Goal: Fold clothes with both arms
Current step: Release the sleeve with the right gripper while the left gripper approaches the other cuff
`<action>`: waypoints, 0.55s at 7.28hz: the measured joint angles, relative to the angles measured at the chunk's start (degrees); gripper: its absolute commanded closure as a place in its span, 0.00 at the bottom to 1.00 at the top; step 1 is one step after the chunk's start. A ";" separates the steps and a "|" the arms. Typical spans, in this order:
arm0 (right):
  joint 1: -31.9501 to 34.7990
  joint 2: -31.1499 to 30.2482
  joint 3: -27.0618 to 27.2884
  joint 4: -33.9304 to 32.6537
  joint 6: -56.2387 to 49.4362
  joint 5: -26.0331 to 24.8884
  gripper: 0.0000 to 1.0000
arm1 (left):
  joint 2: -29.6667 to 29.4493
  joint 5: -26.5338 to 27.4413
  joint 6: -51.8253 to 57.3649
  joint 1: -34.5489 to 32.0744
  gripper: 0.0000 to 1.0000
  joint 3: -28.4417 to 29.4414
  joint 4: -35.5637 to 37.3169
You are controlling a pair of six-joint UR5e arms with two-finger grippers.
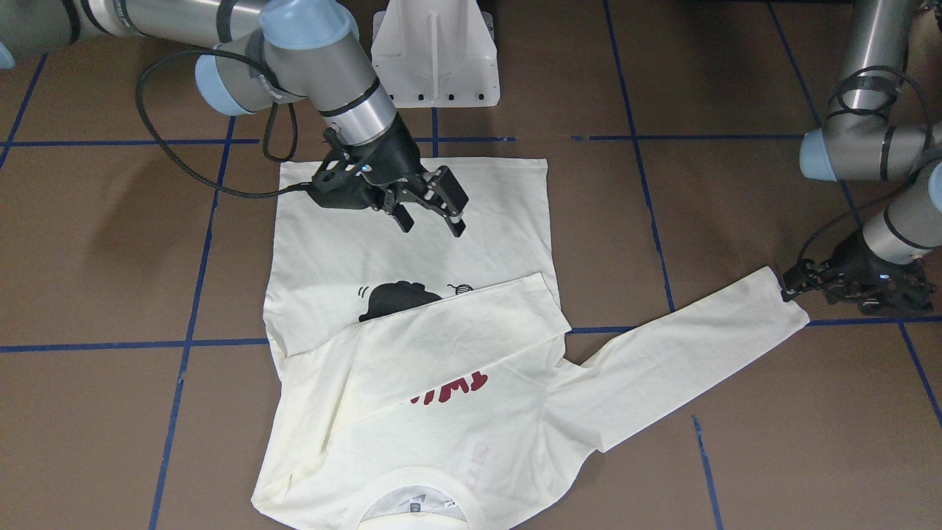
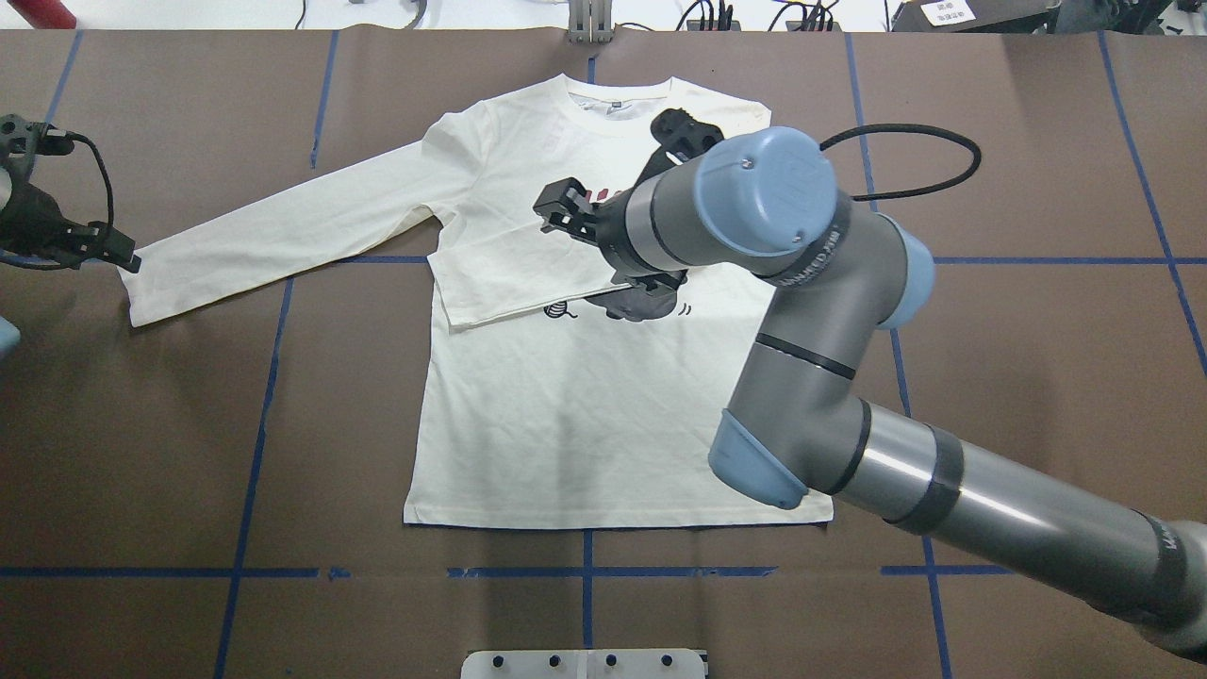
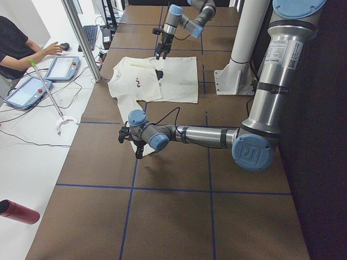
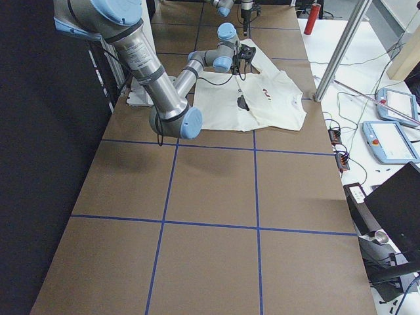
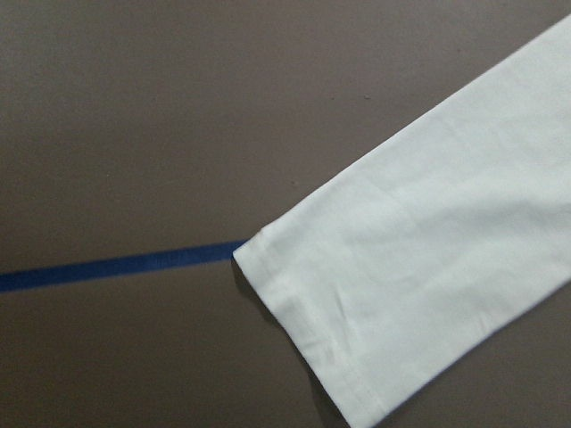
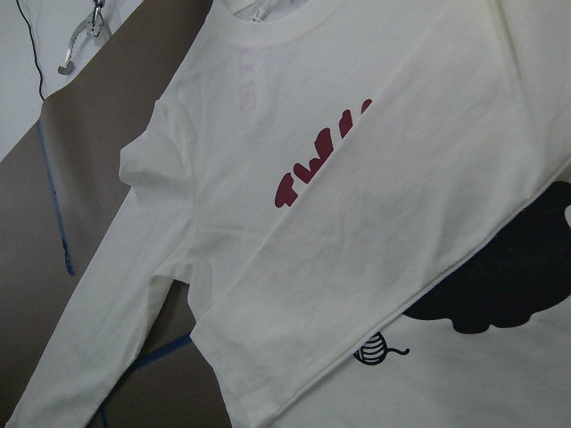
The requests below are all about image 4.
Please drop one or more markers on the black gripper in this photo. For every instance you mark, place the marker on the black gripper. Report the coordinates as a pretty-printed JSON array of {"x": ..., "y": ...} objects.
[
  {"x": 245, "y": 13},
  {"x": 235, "y": 60}
]

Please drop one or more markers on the cream long-sleeve shirt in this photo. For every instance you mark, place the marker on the cream long-sleeve shirt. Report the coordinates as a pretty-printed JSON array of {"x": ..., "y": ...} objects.
[{"x": 268, "y": 98}]

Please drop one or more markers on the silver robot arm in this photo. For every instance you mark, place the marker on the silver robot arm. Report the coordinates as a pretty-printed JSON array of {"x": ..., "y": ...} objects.
[
  {"x": 120, "y": 24},
  {"x": 224, "y": 7}
]

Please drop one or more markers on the red cylinder bottle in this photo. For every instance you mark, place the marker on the red cylinder bottle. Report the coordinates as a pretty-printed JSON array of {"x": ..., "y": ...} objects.
[{"x": 314, "y": 14}]

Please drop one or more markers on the small orange black adapter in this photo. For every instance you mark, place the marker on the small orange black adapter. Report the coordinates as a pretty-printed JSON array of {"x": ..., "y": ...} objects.
[{"x": 335, "y": 136}]

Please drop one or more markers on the metal rod reaching tool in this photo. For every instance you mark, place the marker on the metal rod reaching tool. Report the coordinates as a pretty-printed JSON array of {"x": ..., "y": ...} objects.
[{"x": 377, "y": 102}]

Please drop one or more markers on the wooden board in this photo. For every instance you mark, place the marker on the wooden board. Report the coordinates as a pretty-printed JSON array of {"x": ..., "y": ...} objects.
[{"x": 406, "y": 60}]

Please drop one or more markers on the far teach pendant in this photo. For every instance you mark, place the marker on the far teach pendant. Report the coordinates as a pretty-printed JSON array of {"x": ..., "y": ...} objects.
[{"x": 403, "y": 102}]

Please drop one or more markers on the teach pendant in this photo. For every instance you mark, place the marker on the teach pendant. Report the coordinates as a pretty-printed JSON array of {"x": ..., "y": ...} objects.
[
  {"x": 403, "y": 102},
  {"x": 388, "y": 143}
]

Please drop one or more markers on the near teach pendant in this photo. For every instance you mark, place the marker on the near teach pendant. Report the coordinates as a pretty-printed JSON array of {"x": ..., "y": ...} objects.
[{"x": 388, "y": 143}]

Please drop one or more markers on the black box with label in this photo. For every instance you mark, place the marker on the black box with label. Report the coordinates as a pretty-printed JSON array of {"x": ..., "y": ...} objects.
[{"x": 361, "y": 215}]

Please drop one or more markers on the black monitor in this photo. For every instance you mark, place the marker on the black monitor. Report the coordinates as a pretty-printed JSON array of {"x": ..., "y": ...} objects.
[{"x": 395, "y": 206}]

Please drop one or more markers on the silver metal cup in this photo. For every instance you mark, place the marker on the silver metal cup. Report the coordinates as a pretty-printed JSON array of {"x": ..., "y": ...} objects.
[{"x": 380, "y": 237}]

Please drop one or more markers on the aluminium frame post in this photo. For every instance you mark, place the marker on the aluminium frame post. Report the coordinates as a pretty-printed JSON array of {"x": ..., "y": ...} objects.
[{"x": 348, "y": 34}]

